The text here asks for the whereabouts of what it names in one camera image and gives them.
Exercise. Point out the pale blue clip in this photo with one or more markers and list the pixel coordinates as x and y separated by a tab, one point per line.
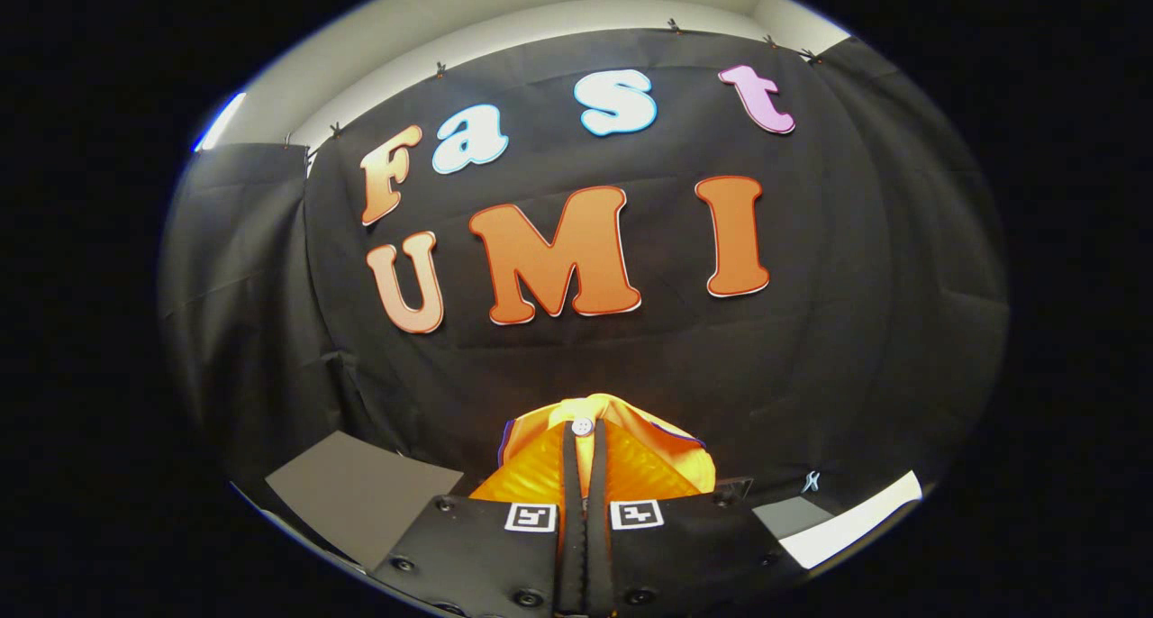
811	481

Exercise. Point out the yellow polo shirt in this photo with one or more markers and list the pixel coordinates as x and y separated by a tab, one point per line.
658	442

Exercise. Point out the black backdrop cloth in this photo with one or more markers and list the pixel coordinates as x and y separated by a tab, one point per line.
856	285

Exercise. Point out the ceiling light panel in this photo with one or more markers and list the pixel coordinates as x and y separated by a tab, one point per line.
221	121

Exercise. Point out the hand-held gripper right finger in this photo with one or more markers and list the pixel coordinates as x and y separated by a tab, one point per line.
596	528

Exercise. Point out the grey cabinet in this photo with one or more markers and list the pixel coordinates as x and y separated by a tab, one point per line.
360	492

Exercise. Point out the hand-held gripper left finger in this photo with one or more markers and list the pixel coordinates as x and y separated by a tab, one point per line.
570	528

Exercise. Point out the white box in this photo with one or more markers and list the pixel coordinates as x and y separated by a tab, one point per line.
865	514

